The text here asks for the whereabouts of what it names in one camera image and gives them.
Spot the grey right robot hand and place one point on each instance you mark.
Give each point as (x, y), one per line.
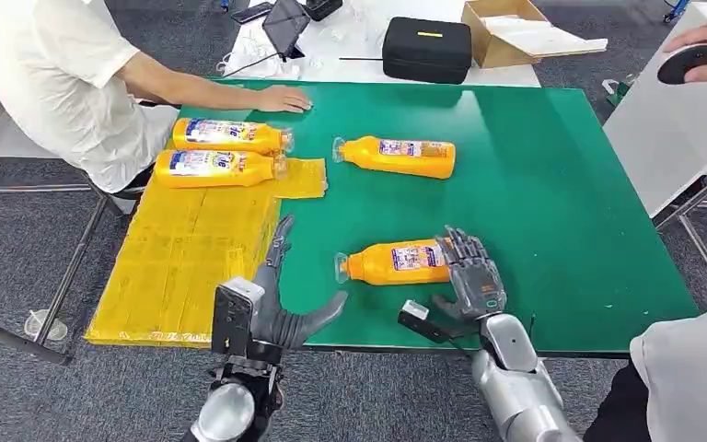
(475, 283)

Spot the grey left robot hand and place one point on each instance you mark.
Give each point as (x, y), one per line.
(280, 323)

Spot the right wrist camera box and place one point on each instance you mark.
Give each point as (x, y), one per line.
(417, 320)

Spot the black phone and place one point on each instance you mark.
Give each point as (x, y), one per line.
(251, 12)

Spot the metal table frame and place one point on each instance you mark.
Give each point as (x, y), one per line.
(70, 268)
(698, 244)

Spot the white foam board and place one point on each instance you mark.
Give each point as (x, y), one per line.
(542, 36)

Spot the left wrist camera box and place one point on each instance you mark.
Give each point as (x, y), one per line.
(231, 320)

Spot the thin black rod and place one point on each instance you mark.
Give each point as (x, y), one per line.
(361, 58)

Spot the black device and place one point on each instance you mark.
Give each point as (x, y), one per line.
(323, 8)

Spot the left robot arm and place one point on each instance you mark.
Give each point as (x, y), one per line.
(228, 412)

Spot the orange drink bottle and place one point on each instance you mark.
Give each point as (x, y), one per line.
(366, 160)
(225, 143)
(372, 265)
(207, 177)

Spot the blue object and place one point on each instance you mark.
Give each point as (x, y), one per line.
(677, 9)

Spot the clear round foot pad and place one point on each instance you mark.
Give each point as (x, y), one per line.
(35, 325)

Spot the white table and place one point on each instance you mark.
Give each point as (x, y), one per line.
(677, 134)

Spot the black round disc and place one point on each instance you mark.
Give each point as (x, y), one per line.
(689, 64)

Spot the cardboard box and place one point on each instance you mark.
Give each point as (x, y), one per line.
(495, 52)

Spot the green and white object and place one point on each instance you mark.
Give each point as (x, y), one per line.
(616, 94)

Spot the yellow sheet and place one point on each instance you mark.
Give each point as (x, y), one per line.
(176, 262)

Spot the black tablet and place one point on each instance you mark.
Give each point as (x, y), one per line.
(285, 24)

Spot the person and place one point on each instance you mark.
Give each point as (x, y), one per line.
(54, 79)
(689, 384)

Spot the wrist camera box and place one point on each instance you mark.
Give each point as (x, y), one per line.
(231, 320)
(417, 320)

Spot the black zip case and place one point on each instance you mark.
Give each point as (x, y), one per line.
(425, 52)

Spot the green table mat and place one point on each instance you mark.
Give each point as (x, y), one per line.
(548, 201)

